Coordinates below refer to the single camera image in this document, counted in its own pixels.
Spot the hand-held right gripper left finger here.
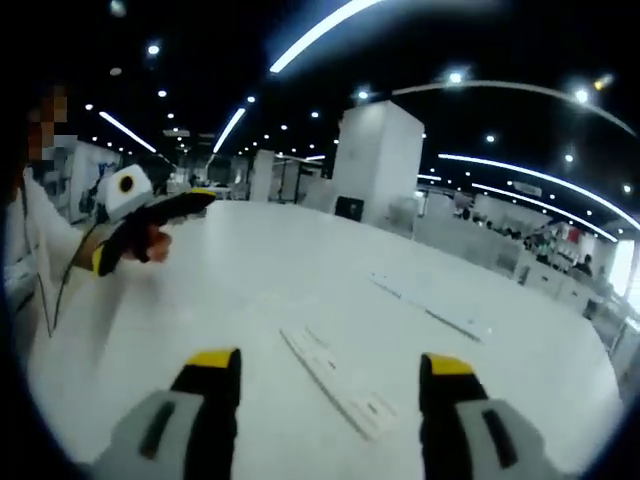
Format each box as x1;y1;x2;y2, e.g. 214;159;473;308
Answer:
92;347;242;480

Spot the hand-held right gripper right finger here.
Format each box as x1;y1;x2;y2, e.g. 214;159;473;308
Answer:
419;352;564;480

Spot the long white socket holder slot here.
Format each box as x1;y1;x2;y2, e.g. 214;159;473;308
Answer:
367;269;487;344

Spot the white socket holder cover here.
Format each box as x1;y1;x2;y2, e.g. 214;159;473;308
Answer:
278;326;397;442

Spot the person's left hand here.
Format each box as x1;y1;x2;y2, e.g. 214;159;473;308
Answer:
144;224;174;264

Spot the person's white shirt torso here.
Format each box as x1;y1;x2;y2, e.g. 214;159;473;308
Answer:
4;167;99;341

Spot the black monitor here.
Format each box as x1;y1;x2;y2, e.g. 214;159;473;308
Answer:
334;196;365;221

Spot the row of white office desks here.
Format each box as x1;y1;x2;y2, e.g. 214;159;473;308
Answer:
417;192;626;321

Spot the white square pillar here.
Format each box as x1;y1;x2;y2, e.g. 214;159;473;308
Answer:
332;99;425;236

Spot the long bright ceiling light strip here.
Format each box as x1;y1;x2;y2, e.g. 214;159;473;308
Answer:
269;0;384;74

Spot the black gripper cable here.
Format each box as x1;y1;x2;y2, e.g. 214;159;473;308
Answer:
49;214;109;336

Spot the curved white ceiling rail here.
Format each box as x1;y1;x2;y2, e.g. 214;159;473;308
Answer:
392;79;639;139

